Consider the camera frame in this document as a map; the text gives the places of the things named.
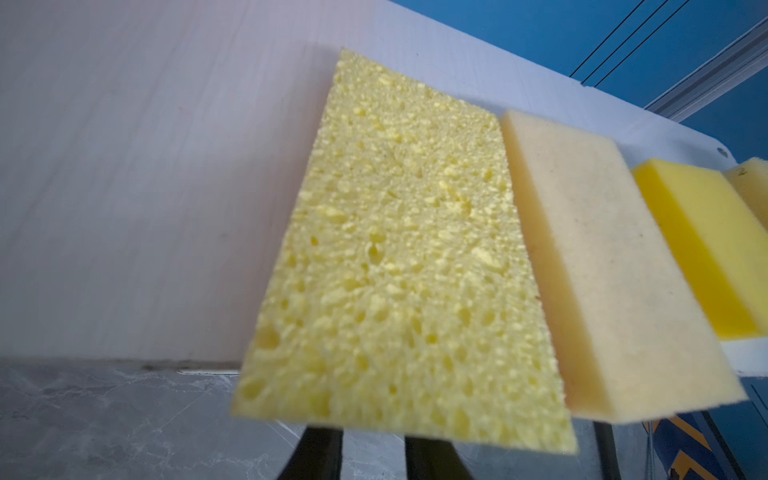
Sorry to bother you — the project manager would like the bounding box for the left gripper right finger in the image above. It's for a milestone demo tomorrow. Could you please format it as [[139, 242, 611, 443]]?
[[405, 437, 473, 480]]

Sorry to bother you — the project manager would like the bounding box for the white two-tier shelf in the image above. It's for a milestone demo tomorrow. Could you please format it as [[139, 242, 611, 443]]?
[[1, 1, 734, 370]]

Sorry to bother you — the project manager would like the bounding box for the golden yellow sponge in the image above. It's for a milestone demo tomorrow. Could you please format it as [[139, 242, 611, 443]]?
[[723, 157, 768, 229]]

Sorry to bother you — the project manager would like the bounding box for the bright yellow foam sponge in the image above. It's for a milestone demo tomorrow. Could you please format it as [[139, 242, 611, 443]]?
[[632, 159, 767, 341]]

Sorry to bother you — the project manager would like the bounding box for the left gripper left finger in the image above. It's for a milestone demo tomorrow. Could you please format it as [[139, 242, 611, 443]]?
[[277, 426, 344, 480]]

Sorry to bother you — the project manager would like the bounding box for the pale yellow orange-backed sponge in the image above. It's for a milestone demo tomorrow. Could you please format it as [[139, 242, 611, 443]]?
[[501, 110, 746, 424]]

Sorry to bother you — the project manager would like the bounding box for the light yellow cellulose sponge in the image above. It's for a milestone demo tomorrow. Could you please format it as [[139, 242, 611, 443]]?
[[232, 50, 578, 454]]

